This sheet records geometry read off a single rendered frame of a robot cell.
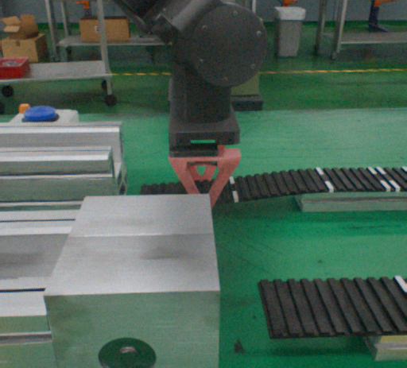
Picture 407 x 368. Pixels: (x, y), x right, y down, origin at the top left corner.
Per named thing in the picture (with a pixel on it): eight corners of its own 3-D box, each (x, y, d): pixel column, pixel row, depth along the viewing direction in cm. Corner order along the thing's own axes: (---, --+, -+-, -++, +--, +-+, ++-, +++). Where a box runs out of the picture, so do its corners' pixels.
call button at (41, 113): (60, 118, 57) (58, 104, 56) (52, 128, 53) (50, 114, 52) (31, 118, 57) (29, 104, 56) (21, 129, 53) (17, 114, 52)
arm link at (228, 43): (162, -99, 34) (94, -18, 36) (185, -126, 24) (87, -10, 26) (253, 11, 39) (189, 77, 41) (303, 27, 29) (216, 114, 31)
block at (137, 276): (207, 273, 36) (207, 178, 32) (217, 409, 25) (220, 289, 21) (104, 276, 36) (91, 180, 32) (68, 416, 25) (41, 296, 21)
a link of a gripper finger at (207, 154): (171, 223, 41) (167, 137, 37) (172, 189, 48) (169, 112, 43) (238, 222, 41) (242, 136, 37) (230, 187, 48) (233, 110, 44)
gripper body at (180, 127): (169, 151, 37) (166, 69, 34) (172, 114, 46) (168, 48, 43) (240, 149, 38) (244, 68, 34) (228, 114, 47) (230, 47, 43)
